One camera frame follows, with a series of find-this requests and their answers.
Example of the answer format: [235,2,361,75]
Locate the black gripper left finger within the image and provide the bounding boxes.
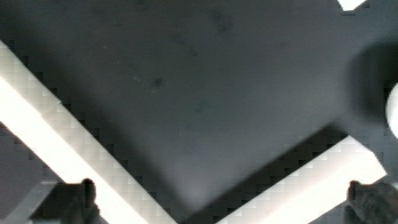
[16,179,101,224]

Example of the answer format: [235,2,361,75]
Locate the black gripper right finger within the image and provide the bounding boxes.
[347,181,398,224]

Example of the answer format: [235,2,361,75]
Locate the white lamp bulb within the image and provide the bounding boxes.
[386,83,398,139]

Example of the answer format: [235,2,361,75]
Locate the white front fence bar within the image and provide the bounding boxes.
[217,136,387,224]

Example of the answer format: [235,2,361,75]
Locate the white fence bar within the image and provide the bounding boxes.
[0,42,176,224]
[217,136,387,224]

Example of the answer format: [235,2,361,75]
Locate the white left fence bar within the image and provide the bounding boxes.
[0,42,176,224]

